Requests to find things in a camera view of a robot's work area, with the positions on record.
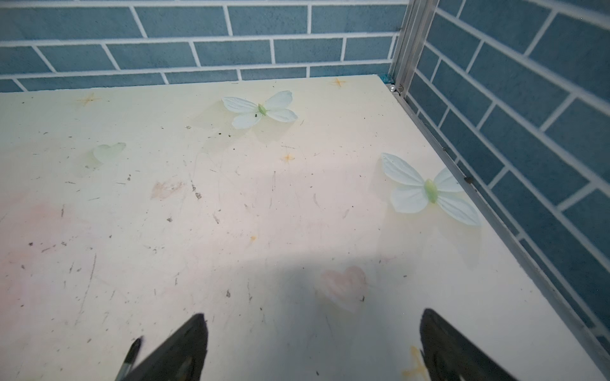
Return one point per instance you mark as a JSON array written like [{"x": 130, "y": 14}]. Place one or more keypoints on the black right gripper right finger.
[{"x": 449, "y": 355}]

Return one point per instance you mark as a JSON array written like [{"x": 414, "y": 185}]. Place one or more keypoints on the silver black-tipped screwdriver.
[{"x": 129, "y": 360}]

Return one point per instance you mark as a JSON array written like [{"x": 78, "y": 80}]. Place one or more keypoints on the aluminium corner frame post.
[{"x": 410, "y": 42}]

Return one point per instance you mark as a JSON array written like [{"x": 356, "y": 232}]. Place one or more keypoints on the aluminium base frame rail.
[{"x": 560, "y": 305}]

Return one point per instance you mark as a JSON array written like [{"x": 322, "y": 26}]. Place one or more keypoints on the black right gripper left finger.
[{"x": 181, "y": 357}]

